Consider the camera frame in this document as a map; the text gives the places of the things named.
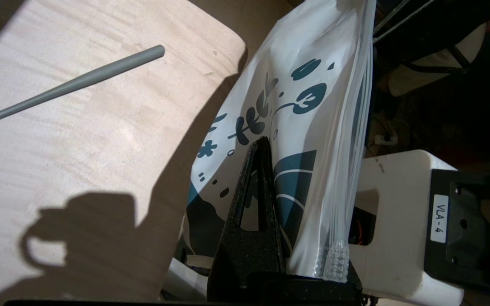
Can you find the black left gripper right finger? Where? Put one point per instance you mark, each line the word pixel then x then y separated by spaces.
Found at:
pixel 326 293

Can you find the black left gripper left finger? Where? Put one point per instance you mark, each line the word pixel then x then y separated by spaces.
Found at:
pixel 249 255

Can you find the white blue horse pouch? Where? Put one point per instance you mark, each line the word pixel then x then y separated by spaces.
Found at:
pixel 313 127

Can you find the pale grey toothbrush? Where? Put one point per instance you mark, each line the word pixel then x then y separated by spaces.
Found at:
pixel 79 80

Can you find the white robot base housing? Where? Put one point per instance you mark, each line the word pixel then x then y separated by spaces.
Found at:
pixel 185 278

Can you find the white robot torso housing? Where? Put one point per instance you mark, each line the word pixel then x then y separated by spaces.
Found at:
pixel 402 233

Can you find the black torso panel white label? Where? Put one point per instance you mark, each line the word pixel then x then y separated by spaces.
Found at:
pixel 474 238

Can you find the seated person in light clothes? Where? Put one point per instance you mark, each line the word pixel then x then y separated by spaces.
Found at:
pixel 423 72

